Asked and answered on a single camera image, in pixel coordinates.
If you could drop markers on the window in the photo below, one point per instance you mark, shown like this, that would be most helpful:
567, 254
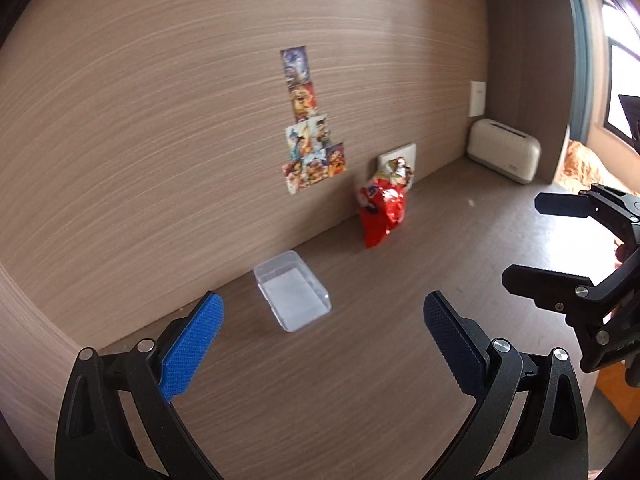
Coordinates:
622, 60

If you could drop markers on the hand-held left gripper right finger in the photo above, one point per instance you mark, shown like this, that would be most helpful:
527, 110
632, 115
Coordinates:
452, 345

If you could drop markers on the clear plastic box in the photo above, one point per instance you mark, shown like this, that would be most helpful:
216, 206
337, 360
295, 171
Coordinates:
295, 297

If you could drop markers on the white toaster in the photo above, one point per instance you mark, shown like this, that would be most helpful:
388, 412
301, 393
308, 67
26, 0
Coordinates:
502, 151

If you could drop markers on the printed snack packet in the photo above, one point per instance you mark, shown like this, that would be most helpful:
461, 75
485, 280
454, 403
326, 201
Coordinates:
399, 170

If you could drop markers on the teal curtain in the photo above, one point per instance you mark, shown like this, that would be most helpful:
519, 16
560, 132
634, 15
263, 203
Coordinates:
582, 50

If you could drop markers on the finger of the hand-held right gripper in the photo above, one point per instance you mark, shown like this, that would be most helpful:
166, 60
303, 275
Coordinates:
560, 205
540, 282

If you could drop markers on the red snack bag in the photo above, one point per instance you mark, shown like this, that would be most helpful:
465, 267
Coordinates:
382, 210

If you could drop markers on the cluster of cartoon wall stickers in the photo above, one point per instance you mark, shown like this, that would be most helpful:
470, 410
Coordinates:
305, 135

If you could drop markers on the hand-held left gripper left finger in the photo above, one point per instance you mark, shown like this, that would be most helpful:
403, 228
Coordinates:
192, 345

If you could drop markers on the orange bedspread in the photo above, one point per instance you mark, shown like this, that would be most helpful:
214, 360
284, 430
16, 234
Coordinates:
585, 170

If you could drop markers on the white wall socket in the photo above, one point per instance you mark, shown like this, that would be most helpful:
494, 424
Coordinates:
407, 152
477, 99

